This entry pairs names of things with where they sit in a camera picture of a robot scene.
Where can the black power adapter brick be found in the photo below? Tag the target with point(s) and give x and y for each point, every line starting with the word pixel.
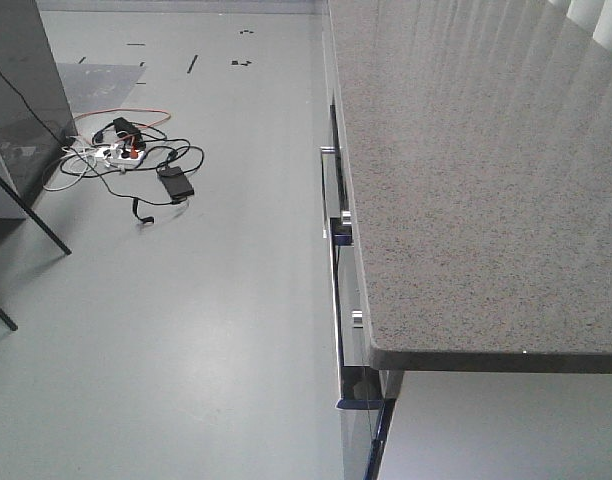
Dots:
pixel 176 183

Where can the grey kitchen counter cabinets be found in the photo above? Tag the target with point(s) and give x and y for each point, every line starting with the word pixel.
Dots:
pixel 478 153

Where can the white power strip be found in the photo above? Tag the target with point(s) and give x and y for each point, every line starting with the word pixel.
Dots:
pixel 120 155

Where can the dark grey kitchen island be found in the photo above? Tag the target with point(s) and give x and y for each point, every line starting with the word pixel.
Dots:
pixel 35 118

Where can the black chair leg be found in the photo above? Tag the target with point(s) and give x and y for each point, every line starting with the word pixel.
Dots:
pixel 46 229

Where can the white curtain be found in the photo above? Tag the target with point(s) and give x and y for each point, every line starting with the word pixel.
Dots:
pixel 593 16

